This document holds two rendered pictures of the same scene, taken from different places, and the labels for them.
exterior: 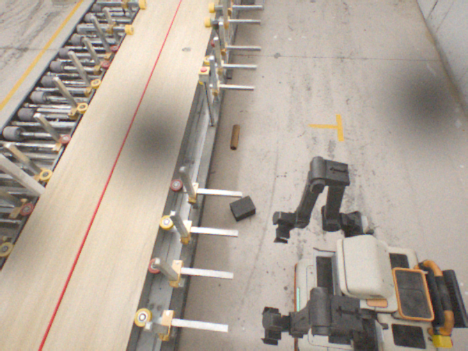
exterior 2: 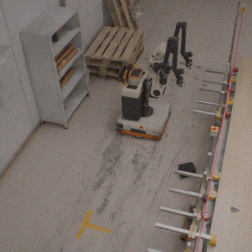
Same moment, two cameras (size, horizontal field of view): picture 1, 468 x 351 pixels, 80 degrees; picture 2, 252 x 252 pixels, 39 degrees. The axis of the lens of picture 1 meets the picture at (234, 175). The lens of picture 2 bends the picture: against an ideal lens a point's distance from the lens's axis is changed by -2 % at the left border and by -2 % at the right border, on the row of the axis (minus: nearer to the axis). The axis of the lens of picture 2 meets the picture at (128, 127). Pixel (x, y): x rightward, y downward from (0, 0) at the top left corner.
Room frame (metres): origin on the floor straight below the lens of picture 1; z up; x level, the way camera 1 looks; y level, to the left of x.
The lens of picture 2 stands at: (4.26, -0.30, 3.55)
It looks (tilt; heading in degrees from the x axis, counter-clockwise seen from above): 41 degrees down; 189
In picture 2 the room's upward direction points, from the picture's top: 2 degrees counter-clockwise
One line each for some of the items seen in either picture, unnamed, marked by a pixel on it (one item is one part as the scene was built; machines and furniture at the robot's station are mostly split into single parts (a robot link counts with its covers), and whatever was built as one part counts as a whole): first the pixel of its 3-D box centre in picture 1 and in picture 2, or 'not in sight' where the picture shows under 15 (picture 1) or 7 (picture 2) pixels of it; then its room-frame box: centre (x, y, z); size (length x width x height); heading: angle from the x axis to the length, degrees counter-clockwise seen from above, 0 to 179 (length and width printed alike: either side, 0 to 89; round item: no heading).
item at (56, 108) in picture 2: not in sight; (59, 68); (-0.11, -1.99, 0.78); 0.90 x 0.45 x 1.55; 169
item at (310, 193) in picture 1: (308, 198); (175, 54); (0.48, -0.29, 1.40); 0.11 x 0.06 x 0.43; 169
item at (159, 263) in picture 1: (170, 273); (225, 83); (0.35, 0.37, 0.94); 0.04 x 0.04 x 0.48; 79
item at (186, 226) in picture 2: (235, 137); (186, 228); (1.96, -0.05, 0.04); 0.30 x 0.08 x 0.08; 169
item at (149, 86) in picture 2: not in sight; (156, 88); (0.16, -0.52, 0.68); 0.28 x 0.27 x 0.25; 169
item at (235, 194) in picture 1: (208, 192); (210, 114); (0.87, 0.17, 0.83); 0.43 x 0.03 x 0.04; 79
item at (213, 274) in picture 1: (193, 272); (216, 91); (0.38, 0.27, 0.83); 0.43 x 0.03 x 0.04; 79
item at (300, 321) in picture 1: (307, 318); (183, 39); (0.07, -0.19, 1.40); 0.11 x 0.06 x 0.43; 170
